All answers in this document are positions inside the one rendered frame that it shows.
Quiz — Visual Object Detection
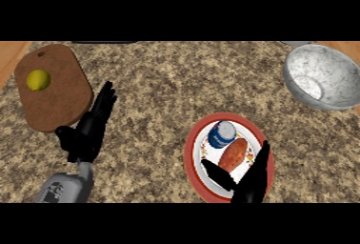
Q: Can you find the yellow lemon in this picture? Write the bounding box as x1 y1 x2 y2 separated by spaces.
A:
25 69 51 92

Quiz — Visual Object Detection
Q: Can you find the brown wooden cutting board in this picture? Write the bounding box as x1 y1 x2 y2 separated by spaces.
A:
13 43 94 133

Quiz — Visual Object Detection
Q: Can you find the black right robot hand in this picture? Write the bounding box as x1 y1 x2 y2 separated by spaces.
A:
199 139 272 204

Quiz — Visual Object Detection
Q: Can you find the grey object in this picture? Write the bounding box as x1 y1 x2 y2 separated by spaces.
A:
280 40 315 47

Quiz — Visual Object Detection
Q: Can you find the white marbled bowl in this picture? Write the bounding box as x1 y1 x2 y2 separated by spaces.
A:
281 43 360 112

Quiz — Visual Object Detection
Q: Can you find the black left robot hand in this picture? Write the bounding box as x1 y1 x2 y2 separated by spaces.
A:
53 80 119 164

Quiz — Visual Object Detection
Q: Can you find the blue and white can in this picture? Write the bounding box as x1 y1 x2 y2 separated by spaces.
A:
206 120 237 150

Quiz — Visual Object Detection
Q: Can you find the red-rimmed white plate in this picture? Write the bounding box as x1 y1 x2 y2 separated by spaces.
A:
182 112 277 204

